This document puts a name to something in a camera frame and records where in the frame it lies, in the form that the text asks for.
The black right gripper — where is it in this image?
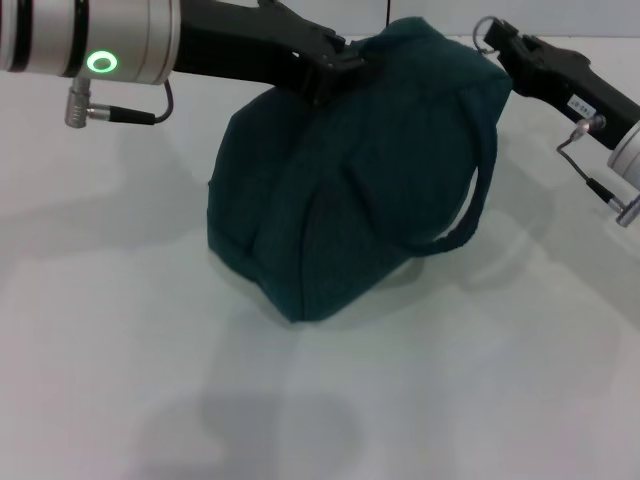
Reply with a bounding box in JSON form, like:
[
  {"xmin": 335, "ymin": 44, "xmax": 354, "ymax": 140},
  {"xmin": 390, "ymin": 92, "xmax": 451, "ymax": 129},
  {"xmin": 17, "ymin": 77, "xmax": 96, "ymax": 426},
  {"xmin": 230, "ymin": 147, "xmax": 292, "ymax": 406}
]
[{"xmin": 482, "ymin": 20, "xmax": 640, "ymax": 152}]

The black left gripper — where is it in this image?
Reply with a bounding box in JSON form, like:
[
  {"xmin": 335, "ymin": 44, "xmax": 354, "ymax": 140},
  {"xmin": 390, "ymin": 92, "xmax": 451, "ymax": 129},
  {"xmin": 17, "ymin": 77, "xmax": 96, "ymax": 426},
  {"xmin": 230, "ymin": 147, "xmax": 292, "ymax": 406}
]
[{"xmin": 172, "ymin": 0, "xmax": 380, "ymax": 107}]

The dark teal insulated lunch bag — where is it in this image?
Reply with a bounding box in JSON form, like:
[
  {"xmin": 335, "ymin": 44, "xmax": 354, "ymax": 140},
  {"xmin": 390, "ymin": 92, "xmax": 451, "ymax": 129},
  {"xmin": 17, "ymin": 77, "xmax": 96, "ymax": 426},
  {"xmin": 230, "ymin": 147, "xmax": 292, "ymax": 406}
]
[{"xmin": 205, "ymin": 14, "xmax": 513, "ymax": 325}]

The grey right arm cable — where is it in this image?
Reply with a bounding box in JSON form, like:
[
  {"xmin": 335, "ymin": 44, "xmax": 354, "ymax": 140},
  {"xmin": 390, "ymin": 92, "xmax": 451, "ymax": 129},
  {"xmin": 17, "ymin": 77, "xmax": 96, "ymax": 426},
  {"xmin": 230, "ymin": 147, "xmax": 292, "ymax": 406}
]
[{"xmin": 555, "ymin": 115, "xmax": 640, "ymax": 228}]

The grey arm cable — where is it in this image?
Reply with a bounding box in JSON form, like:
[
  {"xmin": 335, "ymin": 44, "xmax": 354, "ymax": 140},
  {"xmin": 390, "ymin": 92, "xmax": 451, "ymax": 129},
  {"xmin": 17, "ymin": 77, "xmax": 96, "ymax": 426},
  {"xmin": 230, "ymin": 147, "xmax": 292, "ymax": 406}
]
[
  {"xmin": 555, "ymin": 115, "xmax": 640, "ymax": 228},
  {"xmin": 63, "ymin": 76, "xmax": 175, "ymax": 129}
]

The grey left arm cable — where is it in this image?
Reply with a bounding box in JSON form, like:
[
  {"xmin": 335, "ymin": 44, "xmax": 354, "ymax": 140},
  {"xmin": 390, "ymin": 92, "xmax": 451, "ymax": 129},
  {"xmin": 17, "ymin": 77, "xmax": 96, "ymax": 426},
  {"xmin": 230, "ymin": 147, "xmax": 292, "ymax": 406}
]
[{"xmin": 63, "ymin": 76, "xmax": 175, "ymax": 129}]

